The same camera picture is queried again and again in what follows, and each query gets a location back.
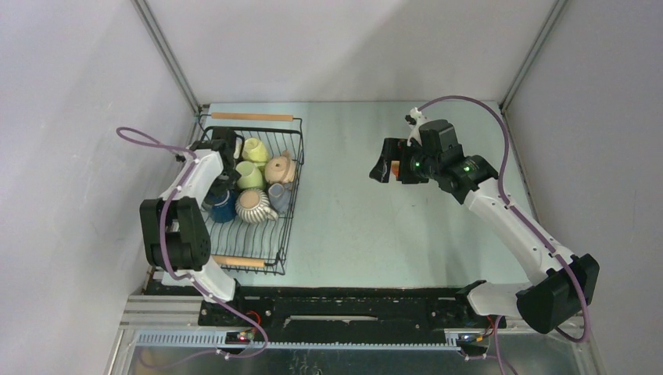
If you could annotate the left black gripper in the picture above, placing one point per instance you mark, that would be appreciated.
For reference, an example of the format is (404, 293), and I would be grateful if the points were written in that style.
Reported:
(226, 185)

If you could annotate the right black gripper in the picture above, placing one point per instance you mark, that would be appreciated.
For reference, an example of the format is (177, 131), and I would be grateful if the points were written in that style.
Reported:
(396, 149)

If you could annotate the small orange cup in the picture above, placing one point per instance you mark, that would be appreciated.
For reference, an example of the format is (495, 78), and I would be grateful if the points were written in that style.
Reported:
(395, 169)

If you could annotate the dark blue mug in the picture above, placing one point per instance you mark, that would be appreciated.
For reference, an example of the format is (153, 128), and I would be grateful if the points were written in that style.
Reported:
(222, 207)

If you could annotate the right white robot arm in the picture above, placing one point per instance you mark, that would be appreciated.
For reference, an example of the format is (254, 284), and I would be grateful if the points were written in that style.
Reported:
(560, 284)

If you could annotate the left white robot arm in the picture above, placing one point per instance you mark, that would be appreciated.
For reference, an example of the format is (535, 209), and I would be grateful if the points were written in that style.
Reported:
(175, 235)

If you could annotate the light green cup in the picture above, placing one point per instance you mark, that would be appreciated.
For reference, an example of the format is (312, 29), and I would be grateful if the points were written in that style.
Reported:
(250, 176)

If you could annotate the white ribbed mug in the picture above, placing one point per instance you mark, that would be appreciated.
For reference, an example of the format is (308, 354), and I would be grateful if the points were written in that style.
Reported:
(253, 206)

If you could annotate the yellow-green cup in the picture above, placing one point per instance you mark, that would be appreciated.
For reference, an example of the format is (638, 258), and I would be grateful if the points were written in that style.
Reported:
(255, 151)

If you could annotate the peach teapot-shaped cup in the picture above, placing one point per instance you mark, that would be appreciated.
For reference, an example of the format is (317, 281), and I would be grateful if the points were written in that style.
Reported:
(281, 169)

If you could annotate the grey-blue small cup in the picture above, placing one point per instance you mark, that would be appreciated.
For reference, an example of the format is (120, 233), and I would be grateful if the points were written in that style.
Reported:
(280, 196)

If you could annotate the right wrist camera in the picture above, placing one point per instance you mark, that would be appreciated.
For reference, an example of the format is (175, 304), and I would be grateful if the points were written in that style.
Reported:
(415, 119)

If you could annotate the black wire dish rack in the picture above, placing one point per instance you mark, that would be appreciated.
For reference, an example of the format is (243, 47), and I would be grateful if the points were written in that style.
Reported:
(262, 247)

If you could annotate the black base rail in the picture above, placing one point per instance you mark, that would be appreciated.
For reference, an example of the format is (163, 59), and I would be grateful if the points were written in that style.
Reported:
(350, 316)

